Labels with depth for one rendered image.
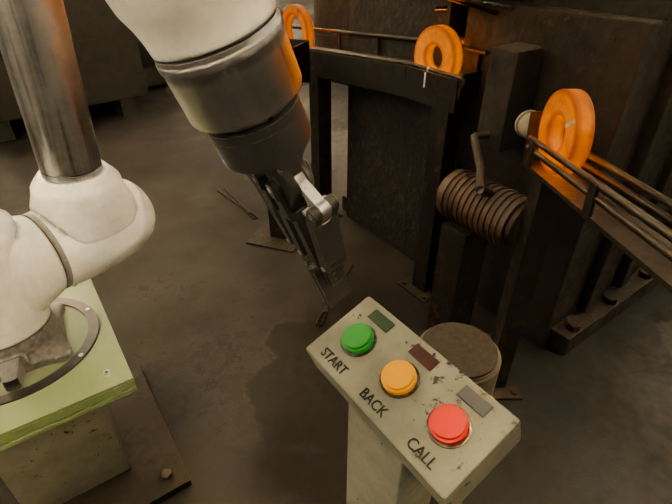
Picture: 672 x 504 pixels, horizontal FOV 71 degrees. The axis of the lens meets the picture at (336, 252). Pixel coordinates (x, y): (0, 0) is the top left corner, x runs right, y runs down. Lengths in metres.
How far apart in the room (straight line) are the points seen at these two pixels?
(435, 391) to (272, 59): 0.38
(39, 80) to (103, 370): 0.48
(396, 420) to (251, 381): 0.86
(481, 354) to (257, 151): 0.48
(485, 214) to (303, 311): 0.70
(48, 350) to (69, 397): 0.12
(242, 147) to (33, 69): 0.57
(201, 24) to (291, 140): 0.10
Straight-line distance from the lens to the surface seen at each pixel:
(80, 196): 0.93
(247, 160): 0.36
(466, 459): 0.51
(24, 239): 0.93
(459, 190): 1.16
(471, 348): 0.72
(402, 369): 0.55
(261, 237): 1.90
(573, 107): 0.95
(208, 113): 0.33
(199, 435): 1.28
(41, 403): 0.94
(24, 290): 0.94
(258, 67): 0.32
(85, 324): 1.06
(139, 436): 1.30
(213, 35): 0.31
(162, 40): 0.32
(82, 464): 1.19
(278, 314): 1.54
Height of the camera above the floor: 1.02
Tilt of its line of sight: 34 degrees down
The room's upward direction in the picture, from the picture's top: straight up
